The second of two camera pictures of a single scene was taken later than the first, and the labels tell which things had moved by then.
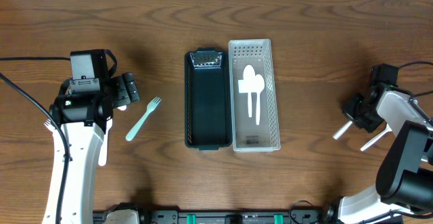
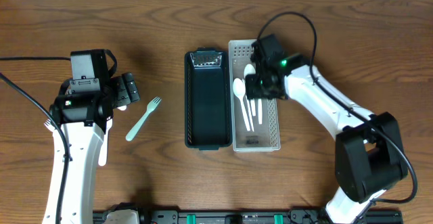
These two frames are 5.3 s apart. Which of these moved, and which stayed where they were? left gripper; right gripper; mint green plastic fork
Moved: right gripper
Stayed: mint green plastic fork; left gripper
